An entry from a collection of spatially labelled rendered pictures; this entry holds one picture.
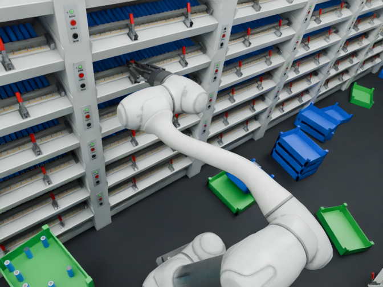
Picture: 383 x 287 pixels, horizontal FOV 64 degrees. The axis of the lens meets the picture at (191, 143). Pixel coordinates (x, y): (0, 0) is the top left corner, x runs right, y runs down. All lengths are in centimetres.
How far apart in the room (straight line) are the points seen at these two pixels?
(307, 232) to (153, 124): 50
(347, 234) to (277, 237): 151
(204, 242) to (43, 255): 63
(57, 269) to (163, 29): 101
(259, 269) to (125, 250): 122
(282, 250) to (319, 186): 169
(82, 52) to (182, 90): 37
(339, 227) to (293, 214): 144
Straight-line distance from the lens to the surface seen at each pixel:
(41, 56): 112
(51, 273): 133
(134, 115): 89
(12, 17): 103
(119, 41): 121
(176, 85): 98
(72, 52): 111
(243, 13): 160
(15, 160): 132
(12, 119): 120
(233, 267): 75
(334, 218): 231
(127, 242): 188
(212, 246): 133
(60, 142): 134
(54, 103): 123
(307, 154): 237
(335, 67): 310
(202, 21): 143
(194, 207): 202
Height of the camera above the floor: 167
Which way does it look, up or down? 44 degrees down
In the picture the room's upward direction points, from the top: 10 degrees clockwise
